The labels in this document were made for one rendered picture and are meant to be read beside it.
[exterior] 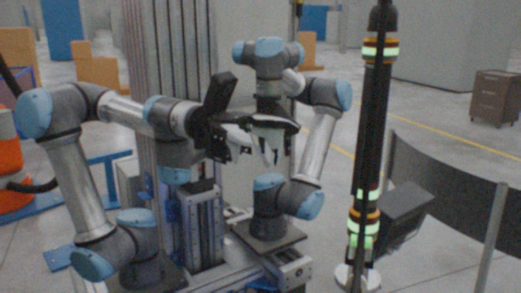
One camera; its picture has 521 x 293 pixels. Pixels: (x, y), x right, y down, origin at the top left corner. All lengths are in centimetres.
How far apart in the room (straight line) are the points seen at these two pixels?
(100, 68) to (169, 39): 842
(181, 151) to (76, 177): 36
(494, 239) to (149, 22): 216
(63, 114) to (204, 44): 52
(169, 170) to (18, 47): 758
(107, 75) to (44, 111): 868
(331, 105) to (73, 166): 86
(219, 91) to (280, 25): 210
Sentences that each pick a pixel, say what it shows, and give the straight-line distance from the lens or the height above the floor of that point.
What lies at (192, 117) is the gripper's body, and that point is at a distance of 75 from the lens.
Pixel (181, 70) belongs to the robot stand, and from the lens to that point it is 132.
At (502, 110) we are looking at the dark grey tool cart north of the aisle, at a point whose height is 34.
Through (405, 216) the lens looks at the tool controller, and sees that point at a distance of 137.
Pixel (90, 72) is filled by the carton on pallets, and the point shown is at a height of 56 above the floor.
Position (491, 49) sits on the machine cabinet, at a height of 103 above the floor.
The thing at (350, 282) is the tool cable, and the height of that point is 155.
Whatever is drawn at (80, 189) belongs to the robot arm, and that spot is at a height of 141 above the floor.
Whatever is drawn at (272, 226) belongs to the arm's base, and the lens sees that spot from 147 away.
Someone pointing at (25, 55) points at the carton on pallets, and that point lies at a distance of 838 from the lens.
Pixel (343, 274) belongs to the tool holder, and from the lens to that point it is 64.
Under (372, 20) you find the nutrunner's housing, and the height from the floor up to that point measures 184.
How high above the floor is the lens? 185
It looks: 19 degrees down
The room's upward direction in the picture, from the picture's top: straight up
